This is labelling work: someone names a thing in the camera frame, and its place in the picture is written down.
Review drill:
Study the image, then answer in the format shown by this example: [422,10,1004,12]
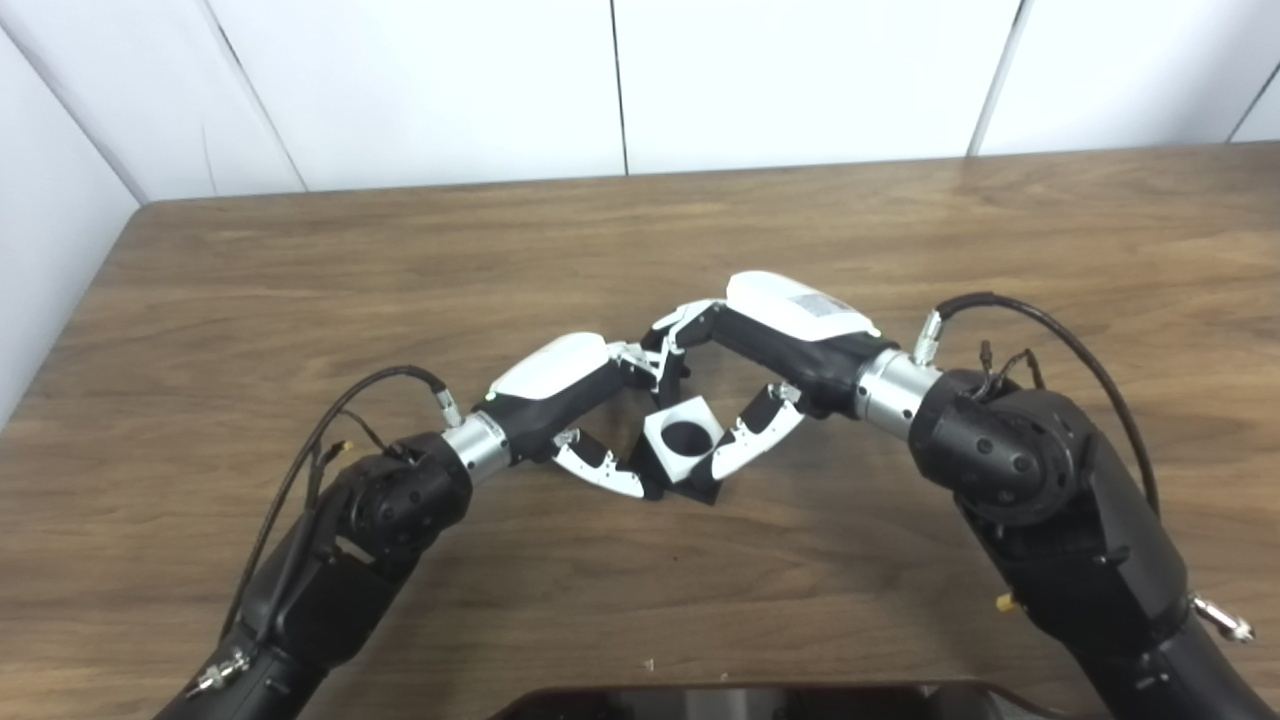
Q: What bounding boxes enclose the black peg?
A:
[625,375,746,506]

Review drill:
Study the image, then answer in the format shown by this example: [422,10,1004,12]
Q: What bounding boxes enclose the thick black right wrist cable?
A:
[912,292,1161,516]

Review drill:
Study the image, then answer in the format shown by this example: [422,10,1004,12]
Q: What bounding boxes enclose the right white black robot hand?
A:
[640,271,901,481]

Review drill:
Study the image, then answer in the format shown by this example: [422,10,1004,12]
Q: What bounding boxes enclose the thin left wrist wire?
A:
[305,410,416,511]

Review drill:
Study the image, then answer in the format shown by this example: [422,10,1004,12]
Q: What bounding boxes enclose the white square piece with hole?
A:
[643,396,725,485]

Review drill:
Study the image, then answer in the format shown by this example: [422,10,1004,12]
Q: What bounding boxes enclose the thin right wrist wire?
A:
[978,340,1046,396]

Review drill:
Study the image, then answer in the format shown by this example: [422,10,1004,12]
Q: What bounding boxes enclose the thin wrist wire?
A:
[978,340,1046,396]
[305,410,416,511]

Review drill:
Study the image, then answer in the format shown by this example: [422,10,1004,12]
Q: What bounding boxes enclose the dark robot torso edge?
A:
[490,683,1061,720]

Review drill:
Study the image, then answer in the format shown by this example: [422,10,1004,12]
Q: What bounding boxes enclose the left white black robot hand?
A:
[478,332,691,499]

